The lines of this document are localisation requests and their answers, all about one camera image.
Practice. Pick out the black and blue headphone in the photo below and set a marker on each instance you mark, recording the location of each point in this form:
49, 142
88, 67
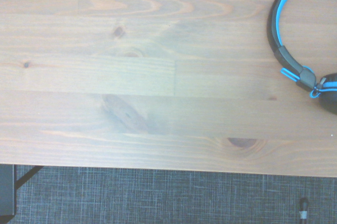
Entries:
287, 58

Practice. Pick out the black metal headphone hanger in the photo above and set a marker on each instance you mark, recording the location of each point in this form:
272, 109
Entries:
5, 192

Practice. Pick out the wooden desk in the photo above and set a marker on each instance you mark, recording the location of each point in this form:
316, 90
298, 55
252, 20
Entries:
29, 178

